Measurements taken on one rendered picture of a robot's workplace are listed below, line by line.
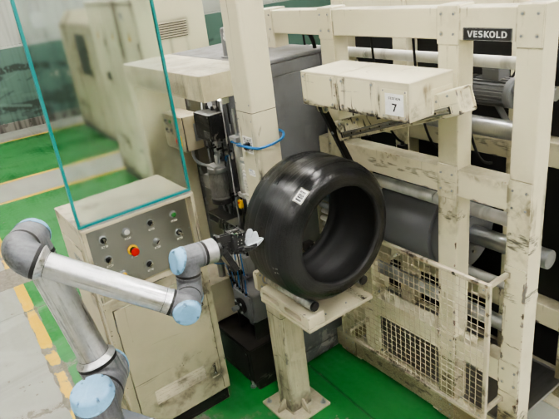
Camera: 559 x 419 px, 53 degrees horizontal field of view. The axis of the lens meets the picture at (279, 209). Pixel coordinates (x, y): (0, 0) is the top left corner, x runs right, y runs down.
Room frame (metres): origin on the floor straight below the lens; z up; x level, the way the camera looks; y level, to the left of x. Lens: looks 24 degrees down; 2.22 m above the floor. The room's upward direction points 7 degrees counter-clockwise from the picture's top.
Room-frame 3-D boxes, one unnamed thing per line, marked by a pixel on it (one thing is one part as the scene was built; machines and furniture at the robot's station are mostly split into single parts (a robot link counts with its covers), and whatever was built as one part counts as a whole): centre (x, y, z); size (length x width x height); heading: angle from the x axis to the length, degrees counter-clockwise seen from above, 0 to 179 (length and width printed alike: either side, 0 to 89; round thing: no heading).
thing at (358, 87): (2.23, -0.43, 1.71); 0.61 x 0.25 x 0.15; 34
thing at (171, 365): (2.49, 0.74, 0.63); 0.56 x 0.41 x 1.27; 124
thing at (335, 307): (2.17, -0.11, 0.80); 0.37 x 0.36 x 0.02; 124
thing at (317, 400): (2.37, 0.04, 0.02); 0.27 x 0.27 x 0.04; 34
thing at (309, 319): (2.09, 0.00, 0.84); 0.36 x 0.09 x 0.06; 34
